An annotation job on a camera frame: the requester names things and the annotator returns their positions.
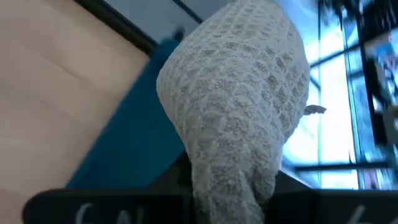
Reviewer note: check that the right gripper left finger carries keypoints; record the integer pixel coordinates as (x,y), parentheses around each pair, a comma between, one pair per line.
(109,208)

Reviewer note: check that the teal fabric basket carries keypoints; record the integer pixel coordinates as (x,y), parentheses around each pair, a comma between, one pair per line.
(133,140)

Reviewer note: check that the black aluminium table frame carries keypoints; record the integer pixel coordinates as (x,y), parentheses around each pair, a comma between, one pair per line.
(118,28)

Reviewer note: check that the grey waffle microfiber towel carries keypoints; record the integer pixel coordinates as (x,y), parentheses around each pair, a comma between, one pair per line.
(236,93)

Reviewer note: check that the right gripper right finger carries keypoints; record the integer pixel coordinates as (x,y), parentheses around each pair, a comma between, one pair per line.
(342,208)

